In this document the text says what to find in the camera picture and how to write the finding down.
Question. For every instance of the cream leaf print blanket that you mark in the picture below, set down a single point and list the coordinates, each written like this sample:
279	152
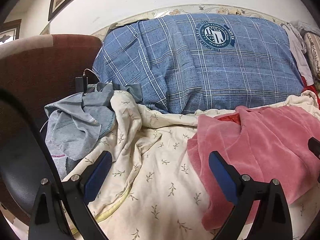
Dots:
155	180

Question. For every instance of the light grey cloth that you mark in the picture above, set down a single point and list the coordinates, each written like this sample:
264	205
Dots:
296	47

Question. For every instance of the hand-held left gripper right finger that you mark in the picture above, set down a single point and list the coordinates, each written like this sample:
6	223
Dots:
222	175

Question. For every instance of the black charger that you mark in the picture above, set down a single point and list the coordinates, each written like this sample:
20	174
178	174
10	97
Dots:
81	85

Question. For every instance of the blue plaid pillow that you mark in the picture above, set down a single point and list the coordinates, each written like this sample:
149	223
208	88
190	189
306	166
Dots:
187	75

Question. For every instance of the striped patterned pillow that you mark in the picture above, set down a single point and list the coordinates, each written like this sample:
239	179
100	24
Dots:
313	50

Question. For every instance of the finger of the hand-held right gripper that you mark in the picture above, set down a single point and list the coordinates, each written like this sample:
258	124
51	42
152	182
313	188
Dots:
314	148

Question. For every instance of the grey-blue cloth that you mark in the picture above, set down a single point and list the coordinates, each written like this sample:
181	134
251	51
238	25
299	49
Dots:
72	130

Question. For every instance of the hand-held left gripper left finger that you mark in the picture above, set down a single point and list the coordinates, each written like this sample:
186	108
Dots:
98	172

